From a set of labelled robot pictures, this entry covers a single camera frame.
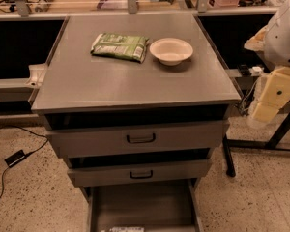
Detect black floor cable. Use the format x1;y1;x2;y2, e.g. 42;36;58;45
0;125;49;212

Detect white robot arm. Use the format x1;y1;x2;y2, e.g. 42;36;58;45
244;0;290;124

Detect black top drawer handle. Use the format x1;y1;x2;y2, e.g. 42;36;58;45
126;133;156;144

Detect top grey drawer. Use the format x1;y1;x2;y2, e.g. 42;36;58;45
46;120;229;158

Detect white bowl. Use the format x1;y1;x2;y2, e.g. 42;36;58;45
150;38;193;66

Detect clear plastic water bottle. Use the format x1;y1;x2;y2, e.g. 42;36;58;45
109;226;145;232

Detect black middle drawer handle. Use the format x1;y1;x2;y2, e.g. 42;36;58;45
130;170;154;180

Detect middle grey drawer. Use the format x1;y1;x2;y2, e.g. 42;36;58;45
68;159;212;187

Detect black drawer handle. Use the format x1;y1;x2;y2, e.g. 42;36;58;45
130;170;154;180
126;133;156;144

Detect grey drawer cabinet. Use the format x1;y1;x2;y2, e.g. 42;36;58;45
31;13;243;232

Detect grey drawer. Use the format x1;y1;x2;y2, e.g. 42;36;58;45
46;120;229;158
86;180;204;232
68;159;212;187

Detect green snack bag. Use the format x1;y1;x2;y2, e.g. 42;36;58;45
90;33;149;63

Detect black power adapter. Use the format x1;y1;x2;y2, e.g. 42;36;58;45
5;150;26;168

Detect white plastic bracket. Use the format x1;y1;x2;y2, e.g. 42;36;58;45
26;63;48;88

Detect bottom grey drawer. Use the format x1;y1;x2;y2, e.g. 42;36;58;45
86;180;204;232

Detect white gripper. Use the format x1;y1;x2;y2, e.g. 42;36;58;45
252;67;290;123

